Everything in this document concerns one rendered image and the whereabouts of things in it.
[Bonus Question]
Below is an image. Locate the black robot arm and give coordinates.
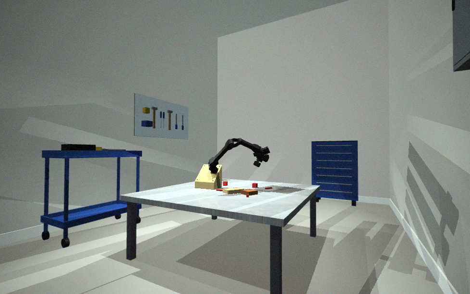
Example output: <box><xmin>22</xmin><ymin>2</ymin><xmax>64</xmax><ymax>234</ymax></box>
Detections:
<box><xmin>208</xmin><ymin>138</ymin><xmax>270</xmax><ymax>174</ymax></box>

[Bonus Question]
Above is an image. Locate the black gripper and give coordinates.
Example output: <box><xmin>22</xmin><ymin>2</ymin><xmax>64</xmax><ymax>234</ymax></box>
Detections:
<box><xmin>253</xmin><ymin>154</ymin><xmax>264</xmax><ymax>167</ymax></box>

